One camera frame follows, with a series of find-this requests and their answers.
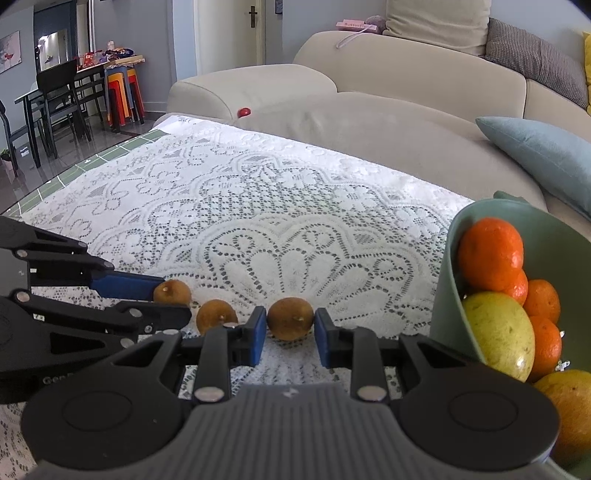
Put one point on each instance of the small brown kiwi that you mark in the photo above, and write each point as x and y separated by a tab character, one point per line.
172	292
290	318
214	313

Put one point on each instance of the black dining table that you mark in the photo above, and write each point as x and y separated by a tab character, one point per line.
90	84

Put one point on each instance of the black dining chair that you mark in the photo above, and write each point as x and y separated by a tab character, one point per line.
60	100

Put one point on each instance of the yellow cushion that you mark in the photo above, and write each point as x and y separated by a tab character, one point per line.
587	66

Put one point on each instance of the white lace tablecloth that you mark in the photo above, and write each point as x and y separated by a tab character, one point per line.
250	218

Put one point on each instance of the wall picture left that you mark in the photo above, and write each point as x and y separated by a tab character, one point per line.
10	51

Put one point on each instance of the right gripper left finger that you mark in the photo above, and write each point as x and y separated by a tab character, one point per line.
154	369

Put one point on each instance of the light blue cushion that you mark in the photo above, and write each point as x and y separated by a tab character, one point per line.
558	160

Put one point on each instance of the small brown kiwi left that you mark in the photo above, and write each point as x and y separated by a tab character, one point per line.
172	292

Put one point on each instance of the small brown kiwi back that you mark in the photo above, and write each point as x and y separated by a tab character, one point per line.
290	318

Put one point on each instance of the large yellow-green pear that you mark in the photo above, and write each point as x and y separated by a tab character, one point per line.
503	331

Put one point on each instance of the small brown kiwi front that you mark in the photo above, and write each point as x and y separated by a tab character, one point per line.
214	313

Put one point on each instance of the green plastic bowl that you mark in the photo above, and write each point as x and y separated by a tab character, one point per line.
486	420

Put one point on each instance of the yellow-orange round fruit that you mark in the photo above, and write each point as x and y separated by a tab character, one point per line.
569	391

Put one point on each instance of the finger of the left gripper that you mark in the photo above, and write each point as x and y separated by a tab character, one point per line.
38	330
33	257

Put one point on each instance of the beige sofa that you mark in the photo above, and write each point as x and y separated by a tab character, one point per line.
405	105

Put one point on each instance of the stacked colourful stools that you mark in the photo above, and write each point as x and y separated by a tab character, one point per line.
124	101

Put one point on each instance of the orange mandarin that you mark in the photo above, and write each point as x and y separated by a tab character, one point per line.
543	300
548	347
491	258

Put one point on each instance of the orange mandarin in bowl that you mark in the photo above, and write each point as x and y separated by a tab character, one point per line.
548	347

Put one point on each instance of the grey cushion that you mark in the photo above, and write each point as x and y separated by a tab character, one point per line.
537	60

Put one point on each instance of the door with handle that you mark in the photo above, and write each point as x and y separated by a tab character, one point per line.
229	34

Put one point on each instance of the small red ball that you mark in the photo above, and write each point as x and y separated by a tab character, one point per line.
245	111

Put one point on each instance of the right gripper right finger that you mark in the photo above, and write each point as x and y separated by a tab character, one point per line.
367	356

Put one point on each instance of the beige back cushion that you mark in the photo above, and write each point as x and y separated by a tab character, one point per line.
460	25

